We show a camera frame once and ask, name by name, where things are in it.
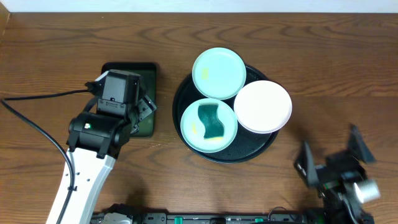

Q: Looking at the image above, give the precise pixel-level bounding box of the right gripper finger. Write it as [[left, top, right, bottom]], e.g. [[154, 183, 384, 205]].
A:
[[348, 124, 376, 164], [294, 141, 319, 188]]

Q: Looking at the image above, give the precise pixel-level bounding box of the green yellow sponge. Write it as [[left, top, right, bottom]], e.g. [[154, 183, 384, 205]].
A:
[[198, 104, 224, 139]]

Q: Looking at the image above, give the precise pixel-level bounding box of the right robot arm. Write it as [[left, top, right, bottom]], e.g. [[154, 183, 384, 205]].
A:
[[294, 124, 379, 223]]

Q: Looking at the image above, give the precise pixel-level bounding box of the black rectangular tray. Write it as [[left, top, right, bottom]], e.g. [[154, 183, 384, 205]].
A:
[[101, 62, 157, 138]]

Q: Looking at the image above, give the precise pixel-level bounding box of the left black cable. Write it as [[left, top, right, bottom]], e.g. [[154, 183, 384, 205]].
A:
[[0, 88, 94, 224]]

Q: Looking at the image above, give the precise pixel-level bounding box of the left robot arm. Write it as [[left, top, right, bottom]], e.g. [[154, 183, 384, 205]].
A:
[[47, 94, 156, 223]]

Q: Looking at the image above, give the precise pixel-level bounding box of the white plate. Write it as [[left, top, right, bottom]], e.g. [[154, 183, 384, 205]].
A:
[[233, 80, 292, 134]]

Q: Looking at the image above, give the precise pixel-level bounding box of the black round tray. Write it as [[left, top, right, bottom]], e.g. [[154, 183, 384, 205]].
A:
[[172, 75, 278, 164]]

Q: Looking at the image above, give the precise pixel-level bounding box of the mint plate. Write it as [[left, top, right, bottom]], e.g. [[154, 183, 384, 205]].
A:
[[192, 47, 246, 100], [180, 98, 238, 153]]

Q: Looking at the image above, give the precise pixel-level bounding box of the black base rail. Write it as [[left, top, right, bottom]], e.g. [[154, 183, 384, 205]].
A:
[[89, 203, 314, 224]]

